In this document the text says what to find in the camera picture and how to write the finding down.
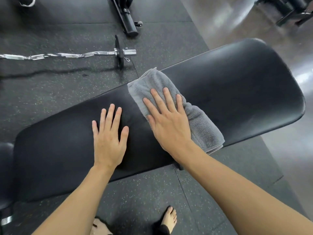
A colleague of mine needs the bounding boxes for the person's right hand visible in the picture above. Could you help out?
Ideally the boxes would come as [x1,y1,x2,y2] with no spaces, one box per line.
[142,87,194,160]

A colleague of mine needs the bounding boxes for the person's left hand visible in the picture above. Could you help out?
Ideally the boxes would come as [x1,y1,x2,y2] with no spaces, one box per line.
[92,103,129,169]

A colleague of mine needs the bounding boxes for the grey towel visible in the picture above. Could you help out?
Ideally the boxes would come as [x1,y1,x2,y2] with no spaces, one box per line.
[127,68,225,154]

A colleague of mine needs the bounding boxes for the black adjustable workout bench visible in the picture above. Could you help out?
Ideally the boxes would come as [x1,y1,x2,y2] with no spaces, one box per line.
[0,38,306,227]

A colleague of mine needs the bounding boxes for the person's left forearm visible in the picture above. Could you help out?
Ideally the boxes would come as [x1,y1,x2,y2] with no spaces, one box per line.
[31,164,116,235]

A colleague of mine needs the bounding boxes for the person's right forearm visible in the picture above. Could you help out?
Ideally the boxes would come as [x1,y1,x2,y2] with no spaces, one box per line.
[176,140,313,235]

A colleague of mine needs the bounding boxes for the person's left foot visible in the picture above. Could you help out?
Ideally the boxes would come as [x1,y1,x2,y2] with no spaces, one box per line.
[90,217,113,235]

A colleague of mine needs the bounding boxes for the person's foot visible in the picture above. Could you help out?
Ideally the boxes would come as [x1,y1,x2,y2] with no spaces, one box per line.
[160,206,177,233]
[90,217,113,235]

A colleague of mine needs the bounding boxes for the person's right foot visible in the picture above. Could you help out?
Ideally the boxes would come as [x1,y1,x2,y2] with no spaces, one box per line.
[160,206,177,233]

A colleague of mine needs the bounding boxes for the person's black trousers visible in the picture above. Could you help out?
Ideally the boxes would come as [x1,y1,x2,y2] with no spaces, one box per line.
[153,224,171,235]

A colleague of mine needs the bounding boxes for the chrome curl barbell black plates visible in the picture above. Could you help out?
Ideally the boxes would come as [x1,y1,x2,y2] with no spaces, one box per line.
[0,34,137,69]

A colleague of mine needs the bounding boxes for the black flat bench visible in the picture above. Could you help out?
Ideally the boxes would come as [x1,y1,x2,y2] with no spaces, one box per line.
[107,0,143,38]

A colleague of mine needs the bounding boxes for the black leg exercise machine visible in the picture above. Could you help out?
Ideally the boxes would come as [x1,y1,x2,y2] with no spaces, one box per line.
[254,0,313,27]

